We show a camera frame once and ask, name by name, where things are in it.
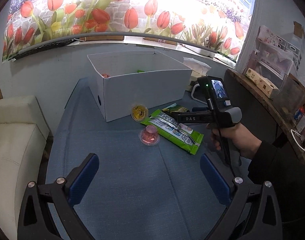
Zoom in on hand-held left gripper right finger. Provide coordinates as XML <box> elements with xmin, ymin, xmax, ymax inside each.
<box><xmin>200</xmin><ymin>154</ymin><xmax>286</xmax><ymax>240</ymax></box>

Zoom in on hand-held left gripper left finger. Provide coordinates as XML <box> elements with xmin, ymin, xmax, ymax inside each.
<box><xmin>18</xmin><ymin>153</ymin><xmax>100</xmax><ymax>240</ymax></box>

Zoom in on green snack bag brown picture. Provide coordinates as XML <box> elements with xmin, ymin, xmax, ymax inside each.
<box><xmin>162</xmin><ymin>104</ymin><xmax>190</xmax><ymax>117</ymax></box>

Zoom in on yellow jelly cup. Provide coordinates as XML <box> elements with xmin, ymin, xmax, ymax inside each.
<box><xmin>131</xmin><ymin>103</ymin><xmax>149</xmax><ymax>122</ymax></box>

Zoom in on white cardboard box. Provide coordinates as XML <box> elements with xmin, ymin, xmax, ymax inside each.
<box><xmin>87</xmin><ymin>50</ymin><xmax>193</xmax><ymax>122</ymax></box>

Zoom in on person's right forearm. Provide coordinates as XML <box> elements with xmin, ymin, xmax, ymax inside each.
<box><xmin>247</xmin><ymin>140</ymin><xmax>305</xmax><ymax>240</ymax></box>

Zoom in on person's right hand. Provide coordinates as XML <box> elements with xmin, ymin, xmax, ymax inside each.
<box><xmin>209</xmin><ymin>124</ymin><xmax>262</xmax><ymax>159</ymax></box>

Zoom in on cream tissue pack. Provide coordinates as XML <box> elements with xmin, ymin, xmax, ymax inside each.
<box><xmin>183</xmin><ymin>57</ymin><xmax>212</xmax><ymax>87</ymax></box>

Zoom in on wooden shelf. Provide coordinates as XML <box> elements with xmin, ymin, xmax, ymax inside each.
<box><xmin>224</xmin><ymin>69</ymin><xmax>305</xmax><ymax>166</ymax></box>

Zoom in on cream printed carton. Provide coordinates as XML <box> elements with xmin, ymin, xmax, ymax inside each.
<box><xmin>256</xmin><ymin>76</ymin><xmax>278</xmax><ymax>98</ymax></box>
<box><xmin>245</xmin><ymin>67</ymin><xmax>259</xmax><ymax>84</ymax></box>

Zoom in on white flat device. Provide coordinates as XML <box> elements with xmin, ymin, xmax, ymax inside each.
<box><xmin>192</xmin><ymin>46</ymin><xmax>217</xmax><ymax>57</ymax></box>

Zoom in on blue tablecloth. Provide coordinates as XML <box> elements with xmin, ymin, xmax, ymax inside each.
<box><xmin>45</xmin><ymin>77</ymin><xmax>255</xmax><ymax>240</ymax></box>

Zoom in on clear acrylic organizer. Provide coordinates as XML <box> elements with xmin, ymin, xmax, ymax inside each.
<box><xmin>250</xmin><ymin>40</ymin><xmax>301</xmax><ymax>81</ymax></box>

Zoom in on white leather sofa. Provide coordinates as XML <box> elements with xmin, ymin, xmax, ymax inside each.
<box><xmin>0</xmin><ymin>95</ymin><xmax>49</xmax><ymax>233</ymax></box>

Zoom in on clear plastic container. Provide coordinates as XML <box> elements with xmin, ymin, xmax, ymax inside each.
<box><xmin>277</xmin><ymin>74</ymin><xmax>305</xmax><ymax>123</ymax></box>

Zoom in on floral printed pouch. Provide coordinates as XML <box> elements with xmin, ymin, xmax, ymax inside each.
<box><xmin>257</xmin><ymin>25</ymin><xmax>281</xmax><ymax>47</ymax></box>

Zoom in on small white red container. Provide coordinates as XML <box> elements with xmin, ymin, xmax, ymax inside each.
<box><xmin>294</xmin><ymin>106</ymin><xmax>305</xmax><ymax>128</ymax></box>

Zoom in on small brown cardboard square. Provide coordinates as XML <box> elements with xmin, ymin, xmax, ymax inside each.
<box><xmin>293</xmin><ymin>21</ymin><xmax>305</xmax><ymax>39</ymax></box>

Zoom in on brown cardboard strip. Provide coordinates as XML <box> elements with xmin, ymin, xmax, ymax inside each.
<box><xmin>79</xmin><ymin>36</ymin><xmax>124</xmax><ymax>42</ymax></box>

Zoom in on white cable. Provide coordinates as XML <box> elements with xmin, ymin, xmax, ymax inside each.
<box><xmin>291</xmin><ymin>129</ymin><xmax>305</xmax><ymax>153</ymax></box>

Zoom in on tulip wall poster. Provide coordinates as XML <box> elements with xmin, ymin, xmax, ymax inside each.
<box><xmin>2</xmin><ymin>0</ymin><xmax>258</xmax><ymax>63</ymax></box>

